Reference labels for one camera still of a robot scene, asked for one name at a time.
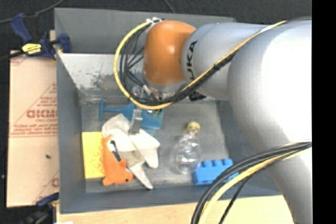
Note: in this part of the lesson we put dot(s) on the blue plastic goblet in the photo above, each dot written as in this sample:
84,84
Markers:
126,110

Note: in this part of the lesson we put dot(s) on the white cloth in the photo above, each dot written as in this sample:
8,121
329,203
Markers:
143,144

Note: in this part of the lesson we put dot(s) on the clear glass cup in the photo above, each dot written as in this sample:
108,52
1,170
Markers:
89,100

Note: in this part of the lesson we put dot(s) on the orange toy fish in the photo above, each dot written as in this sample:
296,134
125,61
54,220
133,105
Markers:
113,170

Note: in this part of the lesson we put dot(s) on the clear plastic bottle yellow cap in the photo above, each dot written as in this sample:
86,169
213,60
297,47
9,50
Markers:
187,152

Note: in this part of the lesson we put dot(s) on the yellow studded flat block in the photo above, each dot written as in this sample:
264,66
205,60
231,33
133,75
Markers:
90,157

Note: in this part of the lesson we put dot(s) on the grey metal bin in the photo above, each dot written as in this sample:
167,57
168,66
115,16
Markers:
68,118

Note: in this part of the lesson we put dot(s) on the blue toy brick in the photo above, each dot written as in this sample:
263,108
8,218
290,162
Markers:
210,170

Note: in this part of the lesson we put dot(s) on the brown cardboard board red print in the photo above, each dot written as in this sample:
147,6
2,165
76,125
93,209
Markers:
31,160

